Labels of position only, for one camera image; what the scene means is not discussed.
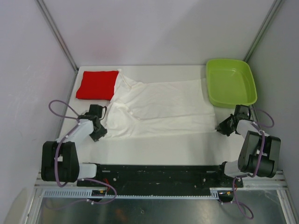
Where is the white t shirt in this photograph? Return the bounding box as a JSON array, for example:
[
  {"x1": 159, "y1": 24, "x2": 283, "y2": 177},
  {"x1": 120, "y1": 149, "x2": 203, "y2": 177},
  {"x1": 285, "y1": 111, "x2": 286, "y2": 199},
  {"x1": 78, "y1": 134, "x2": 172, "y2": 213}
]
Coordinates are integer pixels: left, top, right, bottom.
[{"x1": 104, "y1": 72, "x2": 217, "y2": 139}]

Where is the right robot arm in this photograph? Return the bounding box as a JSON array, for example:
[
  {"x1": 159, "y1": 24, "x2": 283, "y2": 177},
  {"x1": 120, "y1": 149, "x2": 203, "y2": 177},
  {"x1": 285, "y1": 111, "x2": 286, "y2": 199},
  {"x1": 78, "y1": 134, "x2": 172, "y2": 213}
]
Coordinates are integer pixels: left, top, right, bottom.
[{"x1": 215, "y1": 105, "x2": 281, "y2": 187}]

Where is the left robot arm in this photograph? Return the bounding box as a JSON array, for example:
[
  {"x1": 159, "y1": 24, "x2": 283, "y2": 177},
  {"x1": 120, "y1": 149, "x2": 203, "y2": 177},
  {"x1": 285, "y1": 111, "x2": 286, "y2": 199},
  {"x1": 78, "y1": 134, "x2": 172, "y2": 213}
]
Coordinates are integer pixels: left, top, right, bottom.
[{"x1": 41, "y1": 105, "x2": 107, "y2": 187}]

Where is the folded red t shirt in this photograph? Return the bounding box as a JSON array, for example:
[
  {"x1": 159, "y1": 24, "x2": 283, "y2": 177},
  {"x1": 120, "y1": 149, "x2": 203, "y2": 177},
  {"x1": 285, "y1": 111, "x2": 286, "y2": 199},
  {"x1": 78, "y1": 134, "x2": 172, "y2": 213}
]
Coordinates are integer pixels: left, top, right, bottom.
[{"x1": 76, "y1": 70, "x2": 119, "y2": 101}]

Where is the green plastic basin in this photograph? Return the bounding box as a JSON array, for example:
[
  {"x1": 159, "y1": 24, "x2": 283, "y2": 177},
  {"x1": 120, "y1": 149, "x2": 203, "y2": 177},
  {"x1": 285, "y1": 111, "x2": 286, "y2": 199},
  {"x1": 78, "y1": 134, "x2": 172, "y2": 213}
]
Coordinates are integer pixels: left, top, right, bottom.
[{"x1": 206, "y1": 58, "x2": 257, "y2": 108}]

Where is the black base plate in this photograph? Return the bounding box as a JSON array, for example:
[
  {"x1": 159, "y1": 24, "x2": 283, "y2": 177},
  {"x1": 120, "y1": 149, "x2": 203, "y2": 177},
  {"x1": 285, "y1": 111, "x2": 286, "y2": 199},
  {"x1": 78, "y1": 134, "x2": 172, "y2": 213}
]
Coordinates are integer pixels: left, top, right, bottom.
[{"x1": 77, "y1": 164, "x2": 244, "y2": 196}]

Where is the aluminium frame rail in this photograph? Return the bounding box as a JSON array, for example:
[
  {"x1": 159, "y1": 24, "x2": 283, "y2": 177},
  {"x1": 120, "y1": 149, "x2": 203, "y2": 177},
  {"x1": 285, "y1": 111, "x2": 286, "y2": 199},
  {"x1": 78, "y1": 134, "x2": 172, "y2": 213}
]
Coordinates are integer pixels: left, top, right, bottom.
[{"x1": 242, "y1": 171, "x2": 288, "y2": 190}]

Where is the grey slotted cable duct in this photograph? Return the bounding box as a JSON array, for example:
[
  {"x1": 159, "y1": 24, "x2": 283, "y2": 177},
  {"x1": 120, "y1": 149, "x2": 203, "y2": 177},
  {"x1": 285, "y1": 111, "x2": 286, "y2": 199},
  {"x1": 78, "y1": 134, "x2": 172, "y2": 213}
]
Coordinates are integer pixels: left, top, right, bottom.
[{"x1": 42, "y1": 188, "x2": 233, "y2": 199}]

